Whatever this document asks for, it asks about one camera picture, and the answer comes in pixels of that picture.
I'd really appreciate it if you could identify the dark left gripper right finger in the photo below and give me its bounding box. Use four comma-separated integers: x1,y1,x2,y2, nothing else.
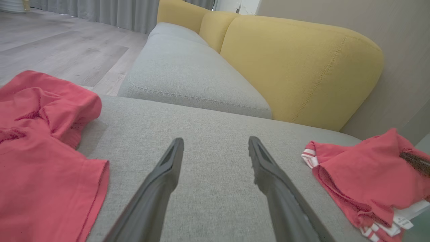
248,136,336,242

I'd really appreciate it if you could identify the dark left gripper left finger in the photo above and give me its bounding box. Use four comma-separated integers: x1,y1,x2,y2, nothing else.
103,138,185,242

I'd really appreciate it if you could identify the large grey sofa seat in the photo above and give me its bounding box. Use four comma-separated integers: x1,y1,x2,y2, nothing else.
77,86,373,242

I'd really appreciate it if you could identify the grey curtain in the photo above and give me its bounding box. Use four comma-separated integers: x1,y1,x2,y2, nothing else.
30,0,215,34

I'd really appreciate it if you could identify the grey sofa seat cushion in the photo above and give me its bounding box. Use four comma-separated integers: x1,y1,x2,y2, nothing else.
148,22,209,46
117,33,273,120

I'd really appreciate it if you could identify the red white sports jersey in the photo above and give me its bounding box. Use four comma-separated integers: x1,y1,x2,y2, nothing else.
301,128,430,242

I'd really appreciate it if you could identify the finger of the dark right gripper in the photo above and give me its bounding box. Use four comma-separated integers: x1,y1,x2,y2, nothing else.
400,151,430,177

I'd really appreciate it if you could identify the yellow sofa back cushion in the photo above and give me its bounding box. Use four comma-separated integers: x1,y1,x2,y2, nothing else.
199,11,240,54
157,0,211,34
220,15,384,132

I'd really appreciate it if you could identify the red shorts white hem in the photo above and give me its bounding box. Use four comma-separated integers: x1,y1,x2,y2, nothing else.
0,70,110,242

